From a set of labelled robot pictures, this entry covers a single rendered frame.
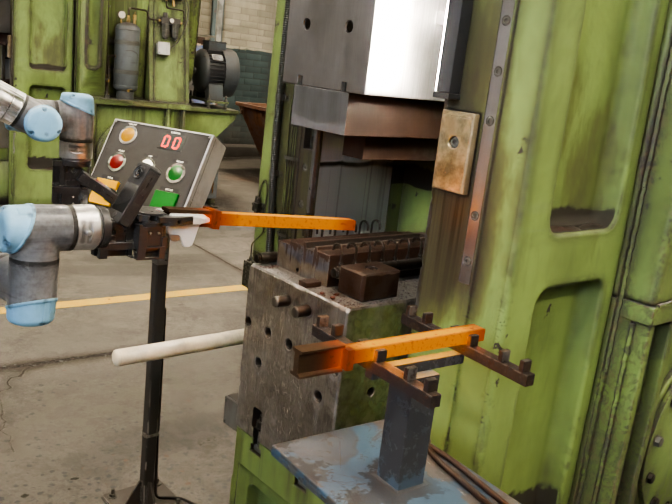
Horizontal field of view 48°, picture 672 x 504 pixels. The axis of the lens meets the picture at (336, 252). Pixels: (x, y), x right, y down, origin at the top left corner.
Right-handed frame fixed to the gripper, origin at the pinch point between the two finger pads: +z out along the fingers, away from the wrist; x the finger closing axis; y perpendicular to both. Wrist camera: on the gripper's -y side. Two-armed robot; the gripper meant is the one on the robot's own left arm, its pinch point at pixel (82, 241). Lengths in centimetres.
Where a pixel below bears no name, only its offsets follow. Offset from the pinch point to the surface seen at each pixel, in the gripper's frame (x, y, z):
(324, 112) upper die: 24, -50, -38
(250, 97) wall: -862, -281, 9
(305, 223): 48, -39, -17
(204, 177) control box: -12.8, -31.8, -15.2
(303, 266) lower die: 23, -50, -1
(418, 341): 85, -48, -6
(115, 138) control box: -35.1, -10.6, -21.3
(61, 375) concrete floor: -131, -3, 93
